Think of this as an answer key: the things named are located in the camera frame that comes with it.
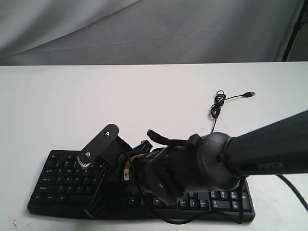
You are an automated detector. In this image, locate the black USB cable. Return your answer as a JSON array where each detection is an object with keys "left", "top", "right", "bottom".
[{"left": 208, "top": 90, "right": 256, "bottom": 133}]

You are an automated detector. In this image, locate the black tripod stand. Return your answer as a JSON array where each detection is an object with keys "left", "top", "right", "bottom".
[{"left": 281, "top": 0, "right": 308, "bottom": 62}]

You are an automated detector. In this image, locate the black acer keyboard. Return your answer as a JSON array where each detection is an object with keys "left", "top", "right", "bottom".
[{"left": 27, "top": 150, "right": 256, "bottom": 223}]

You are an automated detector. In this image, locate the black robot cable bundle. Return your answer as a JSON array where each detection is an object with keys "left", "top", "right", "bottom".
[{"left": 83, "top": 129, "right": 308, "bottom": 224}]

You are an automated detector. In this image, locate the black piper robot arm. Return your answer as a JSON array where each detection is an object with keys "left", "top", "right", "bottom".
[{"left": 77, "top": 111, "right": 308, "bottom": 218}]

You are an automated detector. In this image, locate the grey backdrop cloth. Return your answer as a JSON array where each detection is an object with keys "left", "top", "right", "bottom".
[{"left": 0, "top": 0, "right": 304, "bottom": 65}]

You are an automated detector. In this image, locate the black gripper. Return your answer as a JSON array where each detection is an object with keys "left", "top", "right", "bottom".
[{"left": 83, "top": 146, "right": 200, "bottom": 218}]

